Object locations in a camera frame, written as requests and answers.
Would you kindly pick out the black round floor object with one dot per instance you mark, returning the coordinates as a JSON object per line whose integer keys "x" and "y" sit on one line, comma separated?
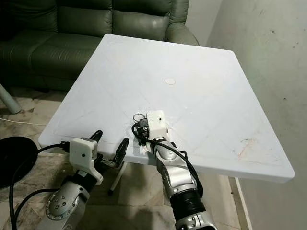
{"x": 8, "y": 160}

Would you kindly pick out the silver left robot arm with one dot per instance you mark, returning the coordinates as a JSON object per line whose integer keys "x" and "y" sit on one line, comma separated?
{"x": 67, "y": 203}

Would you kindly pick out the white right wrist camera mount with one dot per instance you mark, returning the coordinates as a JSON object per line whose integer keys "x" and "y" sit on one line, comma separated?
{"x": 157, "y": 123}

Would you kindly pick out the grey metal pole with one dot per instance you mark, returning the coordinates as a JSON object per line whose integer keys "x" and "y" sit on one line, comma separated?
{"x": 8, "y": 100}

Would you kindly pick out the round white table plug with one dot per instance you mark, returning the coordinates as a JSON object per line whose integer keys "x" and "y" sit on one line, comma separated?
{"x": 170, "y": 81}

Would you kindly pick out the white table leg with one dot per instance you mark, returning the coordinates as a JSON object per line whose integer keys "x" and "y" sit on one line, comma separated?
{"x": 116, "y": 177}

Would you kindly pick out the green leather sofa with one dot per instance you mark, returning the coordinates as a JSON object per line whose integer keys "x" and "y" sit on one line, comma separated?
{"x": 62, "y": 43}

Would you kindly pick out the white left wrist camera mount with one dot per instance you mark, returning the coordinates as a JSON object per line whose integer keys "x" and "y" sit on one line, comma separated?
{"x": 84, "y": 153}

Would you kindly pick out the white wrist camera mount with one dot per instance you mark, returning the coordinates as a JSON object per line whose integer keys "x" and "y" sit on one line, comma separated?
{"x": 84, "y": 153}
{"x": 157, "y": 123}

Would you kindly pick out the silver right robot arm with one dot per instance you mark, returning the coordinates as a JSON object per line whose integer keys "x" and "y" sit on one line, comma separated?
{"x": 177, "y": 177}

